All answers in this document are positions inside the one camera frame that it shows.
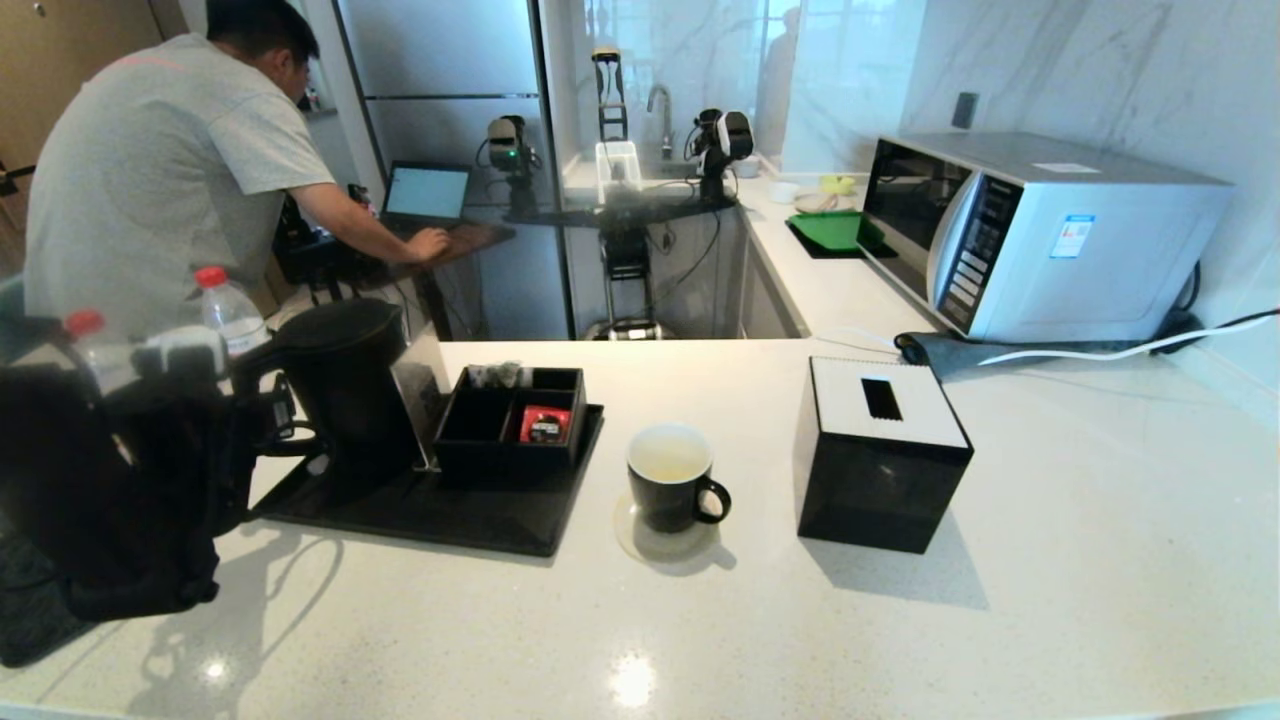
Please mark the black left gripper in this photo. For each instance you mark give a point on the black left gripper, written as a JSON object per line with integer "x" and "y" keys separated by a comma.
{"x": 268, "y": 410}

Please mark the black electric kettle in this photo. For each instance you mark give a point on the black electric kettle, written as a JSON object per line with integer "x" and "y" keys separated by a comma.
{"x": 350, "y": 400}

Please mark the grey tea bag packets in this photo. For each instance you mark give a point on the grey tea bag packets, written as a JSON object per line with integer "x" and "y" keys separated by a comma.
{"x": 500, "y": 373}

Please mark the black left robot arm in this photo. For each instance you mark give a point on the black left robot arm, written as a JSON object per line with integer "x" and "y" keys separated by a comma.
{"x": 100, "y": 480}

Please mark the clear water bottle red cap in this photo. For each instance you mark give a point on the clear water bottle red cap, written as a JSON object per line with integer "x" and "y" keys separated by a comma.
{"x": 95, "y": 350}
{"x": 230, "y": 315}

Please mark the clear acrylic sign stand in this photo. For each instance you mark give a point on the clear acrylic sign stand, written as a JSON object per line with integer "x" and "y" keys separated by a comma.
{"x": 422, "y": 385}

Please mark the black serving tray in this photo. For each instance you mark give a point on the black serving tray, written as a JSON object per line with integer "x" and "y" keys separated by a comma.
{"x": 450, "y": 520}

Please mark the black compartment organizer box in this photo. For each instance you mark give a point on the black compartment organizer box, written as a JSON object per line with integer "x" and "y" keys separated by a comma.
{"x": 500, "y": 465}

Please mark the brown wooden desk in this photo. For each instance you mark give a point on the brown wooden desk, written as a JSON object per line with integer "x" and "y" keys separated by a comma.
{"x": 470, "y": 240}

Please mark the person in grey t-shirt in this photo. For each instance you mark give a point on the person in grey t-shirt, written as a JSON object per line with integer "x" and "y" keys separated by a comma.
{"x": 150, "y": 170}

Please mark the black laptop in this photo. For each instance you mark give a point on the black laptop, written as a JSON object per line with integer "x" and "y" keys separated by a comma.
{"x": 428, "y": 190}

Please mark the red coffee sachet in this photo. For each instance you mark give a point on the red coffee sachet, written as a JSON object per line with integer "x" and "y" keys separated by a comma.
{"x": 545, "y": 424}

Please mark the dark grey fuzzy towel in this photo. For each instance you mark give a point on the dark grey fuzzy towel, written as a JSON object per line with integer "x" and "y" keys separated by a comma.
{"x": 30, "y": 620}

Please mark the silver refrigerator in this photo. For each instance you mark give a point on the silver refrigerator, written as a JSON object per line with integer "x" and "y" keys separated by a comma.
{"x": 440, "y": 50}

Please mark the round white coaster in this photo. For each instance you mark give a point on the round white coaster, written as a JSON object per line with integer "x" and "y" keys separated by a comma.
{"x": 650, "y": 550}

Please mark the black mug white inside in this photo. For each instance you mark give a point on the black mug white inside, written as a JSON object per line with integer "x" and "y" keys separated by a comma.
{"x": 665, "y": 505}

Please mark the clear plastic rack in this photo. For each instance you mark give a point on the clear plastic rack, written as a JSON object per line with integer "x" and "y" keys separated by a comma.
{"x": 618, "y": 170}

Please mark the chrome kitchen faucet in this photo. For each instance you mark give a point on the chrome kitchen faucet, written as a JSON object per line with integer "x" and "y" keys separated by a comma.
{"x": 662, "y": 110}

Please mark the white bowl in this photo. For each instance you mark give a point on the white bowl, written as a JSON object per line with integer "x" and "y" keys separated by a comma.
{"x": 784, "y": 194}

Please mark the beige plate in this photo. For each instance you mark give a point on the beige plate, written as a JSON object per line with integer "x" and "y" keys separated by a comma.
{"x": 812, "y": 205}

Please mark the green tray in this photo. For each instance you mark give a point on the green tray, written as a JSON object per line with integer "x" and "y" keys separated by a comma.
{"x": 835, "y": 232}

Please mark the black tissue box white lid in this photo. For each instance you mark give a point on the black tissue box white lid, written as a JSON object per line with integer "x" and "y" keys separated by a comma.
{"x": 870, "y": 480}

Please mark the yellow bowl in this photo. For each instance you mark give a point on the yellow bowl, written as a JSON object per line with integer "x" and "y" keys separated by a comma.
{"x": 838, "y": 186}

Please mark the dark grey folded cloth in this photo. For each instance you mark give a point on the dark grey folded cloth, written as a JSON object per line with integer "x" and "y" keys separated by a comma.
{"x": 940, "y": 355}

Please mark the silver microwave oven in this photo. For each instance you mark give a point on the silver microwave oven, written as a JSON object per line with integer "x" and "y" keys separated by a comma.
{"x": 1100, "y": 250}

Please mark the white framed wrist camera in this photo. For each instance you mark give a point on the white framed wrist camera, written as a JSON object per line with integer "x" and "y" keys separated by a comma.
{"x": 185, "y": 350}

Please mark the grey camera head green light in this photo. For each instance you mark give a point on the grey camera head green light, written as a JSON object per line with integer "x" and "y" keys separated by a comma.
{"x": 510, "y": 150}

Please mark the black upright frame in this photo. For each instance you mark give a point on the black upright frame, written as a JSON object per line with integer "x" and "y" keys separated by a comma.
{"x": 610, "y": 110}

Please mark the black wall outlet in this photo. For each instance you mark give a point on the black wall outlet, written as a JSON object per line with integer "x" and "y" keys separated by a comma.
{"x": 964, "y": 112}

